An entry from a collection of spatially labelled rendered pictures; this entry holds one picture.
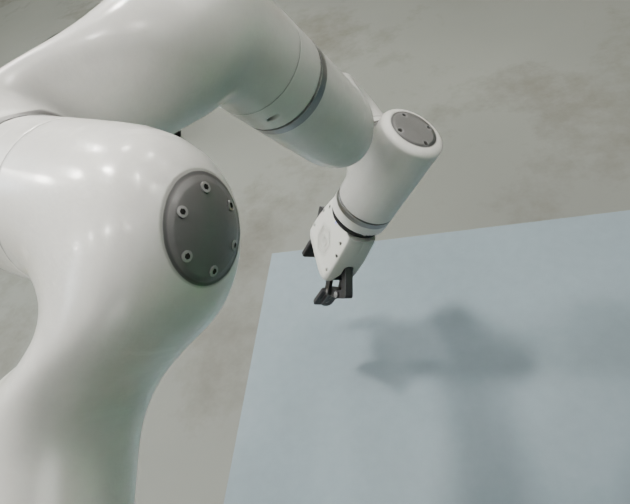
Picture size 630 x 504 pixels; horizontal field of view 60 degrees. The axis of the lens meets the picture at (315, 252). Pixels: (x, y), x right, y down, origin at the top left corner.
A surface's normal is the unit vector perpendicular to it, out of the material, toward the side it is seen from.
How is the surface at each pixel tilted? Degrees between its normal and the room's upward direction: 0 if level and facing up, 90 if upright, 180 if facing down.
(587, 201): 0
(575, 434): 0
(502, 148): 0
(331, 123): 105
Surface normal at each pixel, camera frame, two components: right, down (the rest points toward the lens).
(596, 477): -0.29, -0.63
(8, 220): -0.52, 0.15
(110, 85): 0.09, 0.75
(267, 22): 0.86, -0.05
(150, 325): 0.54, 0.58
